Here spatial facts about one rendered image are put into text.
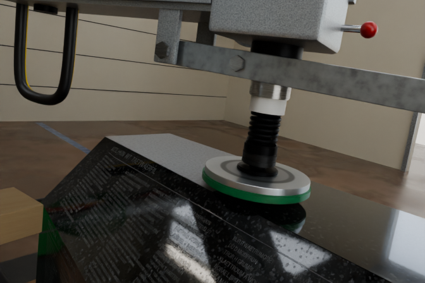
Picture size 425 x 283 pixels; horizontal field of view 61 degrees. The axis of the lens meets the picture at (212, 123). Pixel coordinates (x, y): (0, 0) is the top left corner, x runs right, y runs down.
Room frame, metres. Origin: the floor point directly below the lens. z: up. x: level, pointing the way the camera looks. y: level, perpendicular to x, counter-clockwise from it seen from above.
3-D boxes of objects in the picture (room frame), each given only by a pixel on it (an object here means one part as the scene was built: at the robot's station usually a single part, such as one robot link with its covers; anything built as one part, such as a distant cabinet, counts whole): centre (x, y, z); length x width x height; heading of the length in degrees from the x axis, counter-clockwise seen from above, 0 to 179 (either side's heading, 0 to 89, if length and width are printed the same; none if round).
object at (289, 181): (0.71, -0.10, 0.89); 0.21 x 0.21 x 0.01
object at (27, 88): (1.00, 0.49, 1.08); 0.23 x 0.03 x 0.32; 64
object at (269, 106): (0.71, -0.10, 1.04); 0.07 x 0.07 x 0.04
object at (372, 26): (0.72, -0.25, 1.20); 0.08 x 0.03 x 0.03; 64
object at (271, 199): (0.71, -0.10, 0.89); 0.22 x 0.22 x 0.04
